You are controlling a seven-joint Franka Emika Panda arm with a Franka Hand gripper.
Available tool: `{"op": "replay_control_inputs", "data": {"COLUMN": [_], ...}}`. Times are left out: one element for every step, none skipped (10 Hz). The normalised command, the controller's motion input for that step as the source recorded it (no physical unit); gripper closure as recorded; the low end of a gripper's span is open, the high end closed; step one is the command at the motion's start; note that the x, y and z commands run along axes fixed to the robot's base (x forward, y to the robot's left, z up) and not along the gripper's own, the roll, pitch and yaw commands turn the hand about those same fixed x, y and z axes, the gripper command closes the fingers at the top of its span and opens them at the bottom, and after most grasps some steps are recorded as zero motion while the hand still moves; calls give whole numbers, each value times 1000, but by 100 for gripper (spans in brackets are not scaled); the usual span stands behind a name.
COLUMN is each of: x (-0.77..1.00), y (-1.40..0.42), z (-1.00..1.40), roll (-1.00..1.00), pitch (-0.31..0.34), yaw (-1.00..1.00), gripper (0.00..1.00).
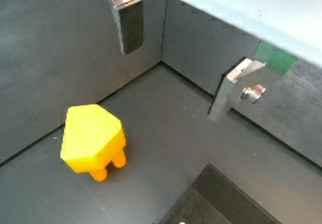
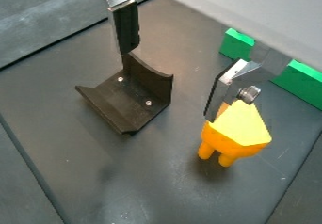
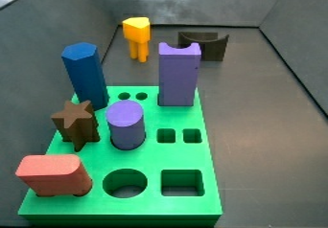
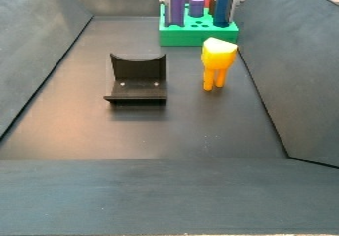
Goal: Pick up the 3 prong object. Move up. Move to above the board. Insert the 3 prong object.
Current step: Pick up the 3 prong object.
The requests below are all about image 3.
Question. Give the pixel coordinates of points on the blue hexagonal prism block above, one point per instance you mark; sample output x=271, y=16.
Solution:
x=85, y=70

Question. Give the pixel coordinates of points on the yellow three prong block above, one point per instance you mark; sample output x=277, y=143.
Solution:
x=137, y=33

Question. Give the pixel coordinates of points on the black curved block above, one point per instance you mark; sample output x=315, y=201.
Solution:
x=212, y=44

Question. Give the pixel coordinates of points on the brown star block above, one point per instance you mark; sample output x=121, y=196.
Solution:
x=77, y=124

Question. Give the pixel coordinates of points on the red rounded block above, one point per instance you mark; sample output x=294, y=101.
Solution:
x=54, y=174

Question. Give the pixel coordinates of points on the purple notched rectangular block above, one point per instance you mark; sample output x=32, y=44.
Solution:
x=178, y=69

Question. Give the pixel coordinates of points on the green peg board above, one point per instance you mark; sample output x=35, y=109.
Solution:
x=157, y=186

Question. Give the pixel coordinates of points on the purple cylinder block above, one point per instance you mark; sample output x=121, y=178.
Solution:
x=126, y=125

